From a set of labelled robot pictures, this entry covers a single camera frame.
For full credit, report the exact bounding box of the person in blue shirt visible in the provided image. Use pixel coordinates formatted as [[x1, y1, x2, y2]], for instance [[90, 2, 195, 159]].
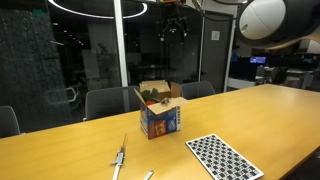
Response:
[[230, 44, 241, 64]]

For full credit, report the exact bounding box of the silver flat wrench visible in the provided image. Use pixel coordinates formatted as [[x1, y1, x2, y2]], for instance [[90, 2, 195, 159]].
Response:
[[143, 169, 155, 180]]

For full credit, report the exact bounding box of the slim white door frame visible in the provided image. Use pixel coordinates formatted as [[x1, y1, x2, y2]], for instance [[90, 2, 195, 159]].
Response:
[[223, 5, 239, 93]]

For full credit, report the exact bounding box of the white glass wall post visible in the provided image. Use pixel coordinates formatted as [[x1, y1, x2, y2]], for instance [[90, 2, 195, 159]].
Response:
[[113, 0, 130, 88]]

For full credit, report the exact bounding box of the grey office chair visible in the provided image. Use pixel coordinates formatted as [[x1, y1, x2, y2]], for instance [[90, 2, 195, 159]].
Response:
[[179, 80, 217, 101], [0, 105, 22, 139], [83, 85, 142, 122]]

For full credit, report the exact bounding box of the chair behind glass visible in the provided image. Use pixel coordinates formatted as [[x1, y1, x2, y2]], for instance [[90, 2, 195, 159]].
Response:
[[45, 85, 82, 113]]

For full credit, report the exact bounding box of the white background desk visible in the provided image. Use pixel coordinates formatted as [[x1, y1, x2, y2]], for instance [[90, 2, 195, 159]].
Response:
[[227, 77, 258, 91]]

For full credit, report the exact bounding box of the ring ceiling light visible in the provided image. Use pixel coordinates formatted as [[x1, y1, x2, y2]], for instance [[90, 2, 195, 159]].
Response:
[[47, 0, 149, 20]]

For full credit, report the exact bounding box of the green plush toy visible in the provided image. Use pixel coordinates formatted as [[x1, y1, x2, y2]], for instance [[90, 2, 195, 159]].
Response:
[[140, 87, 162, 103]]

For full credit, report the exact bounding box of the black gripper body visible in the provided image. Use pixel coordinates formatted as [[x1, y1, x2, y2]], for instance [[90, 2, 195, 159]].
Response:
[[161, 3, 184, 26]]

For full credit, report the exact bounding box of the open cardboard box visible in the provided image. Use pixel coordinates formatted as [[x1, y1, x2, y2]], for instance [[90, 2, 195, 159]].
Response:
[[133, 79, 189, 141]]

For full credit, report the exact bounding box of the blue computer monitor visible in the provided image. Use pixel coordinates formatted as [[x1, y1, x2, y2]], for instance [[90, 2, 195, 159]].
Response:
[[249, 55, 268, 65]]

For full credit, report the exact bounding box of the checkered calibration board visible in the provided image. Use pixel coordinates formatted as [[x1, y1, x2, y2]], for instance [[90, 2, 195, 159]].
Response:
[[185, 133, 265, 180]]

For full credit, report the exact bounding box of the white paper door sign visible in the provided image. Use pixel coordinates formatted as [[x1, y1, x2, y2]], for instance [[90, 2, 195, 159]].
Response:
[[210, 30, 221, 42]]

